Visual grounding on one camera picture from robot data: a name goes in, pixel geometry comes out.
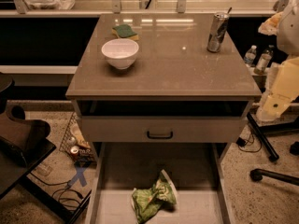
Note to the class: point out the black chair base leg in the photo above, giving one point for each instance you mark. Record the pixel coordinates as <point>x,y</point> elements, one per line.
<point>259,174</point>

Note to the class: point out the black stand leg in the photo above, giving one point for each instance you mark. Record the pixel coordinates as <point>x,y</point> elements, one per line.
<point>273,156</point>

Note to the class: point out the closed top drawer front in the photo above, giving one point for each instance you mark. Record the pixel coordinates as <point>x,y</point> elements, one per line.
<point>153,129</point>

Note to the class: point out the white ceramic bowl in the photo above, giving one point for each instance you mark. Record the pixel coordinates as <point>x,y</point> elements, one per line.
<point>120,53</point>

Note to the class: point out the green jalapeno chip bag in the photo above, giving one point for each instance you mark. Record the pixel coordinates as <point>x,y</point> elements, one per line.
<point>147,202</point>

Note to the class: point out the green yellow sponge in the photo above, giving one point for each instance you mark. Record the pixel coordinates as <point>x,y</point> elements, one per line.
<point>125,31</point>

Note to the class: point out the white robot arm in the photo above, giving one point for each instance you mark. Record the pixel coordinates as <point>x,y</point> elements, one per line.
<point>282,82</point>

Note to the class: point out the red soda can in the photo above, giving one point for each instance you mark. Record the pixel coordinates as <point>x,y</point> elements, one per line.
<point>74,151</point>

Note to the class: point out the black chair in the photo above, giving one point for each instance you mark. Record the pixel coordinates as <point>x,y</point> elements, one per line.
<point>24,145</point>

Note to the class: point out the wire basket with items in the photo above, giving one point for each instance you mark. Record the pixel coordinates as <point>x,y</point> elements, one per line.
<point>74,137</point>

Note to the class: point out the open middle drawer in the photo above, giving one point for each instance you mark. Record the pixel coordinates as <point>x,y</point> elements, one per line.
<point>193,168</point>

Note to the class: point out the grey drawer cabinet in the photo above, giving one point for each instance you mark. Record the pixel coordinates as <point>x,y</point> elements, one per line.
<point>173,75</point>

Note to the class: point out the silver drink can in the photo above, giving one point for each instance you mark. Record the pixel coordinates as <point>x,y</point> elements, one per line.
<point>218,30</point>

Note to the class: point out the blue tape cross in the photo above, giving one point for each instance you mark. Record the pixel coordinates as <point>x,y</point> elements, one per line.
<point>79,176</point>

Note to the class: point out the clear water bottle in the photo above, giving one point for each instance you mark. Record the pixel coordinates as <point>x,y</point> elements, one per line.
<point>250,56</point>

